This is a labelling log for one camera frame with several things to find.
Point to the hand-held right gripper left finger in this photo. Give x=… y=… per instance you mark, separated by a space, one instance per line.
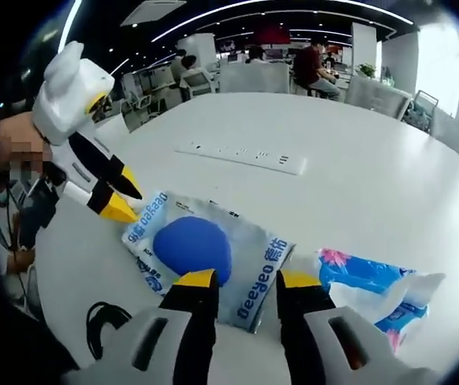
x=153 y=341

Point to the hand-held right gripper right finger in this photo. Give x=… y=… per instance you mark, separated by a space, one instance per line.
x=334 y=345

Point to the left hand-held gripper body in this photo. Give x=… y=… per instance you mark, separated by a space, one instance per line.
x=69 y=100

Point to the blue tissue pack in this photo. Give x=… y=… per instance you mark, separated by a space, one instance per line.
x=358 y=272

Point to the white round tabletop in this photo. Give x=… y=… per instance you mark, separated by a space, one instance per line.
x=354 y=168

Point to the ceiling air conditioner vent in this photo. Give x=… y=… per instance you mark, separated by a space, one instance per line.
x=153 y=10

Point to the white mesh office chair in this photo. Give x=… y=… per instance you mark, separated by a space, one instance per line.
x=201 y=82

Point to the white power strip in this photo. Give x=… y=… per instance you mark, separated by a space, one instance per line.
x=249 y=156

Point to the long ceiling light strip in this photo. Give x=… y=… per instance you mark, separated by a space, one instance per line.
x=197 y=22

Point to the translucent white chair back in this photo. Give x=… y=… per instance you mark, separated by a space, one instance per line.
x=253 y=78

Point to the grey mesh office chair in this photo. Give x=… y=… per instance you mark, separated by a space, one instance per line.
x=374 y=96

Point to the green potted plant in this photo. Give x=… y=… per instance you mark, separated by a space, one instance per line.
x=367 y=70

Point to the red wall panel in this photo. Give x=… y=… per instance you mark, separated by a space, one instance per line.
x=274 y=33

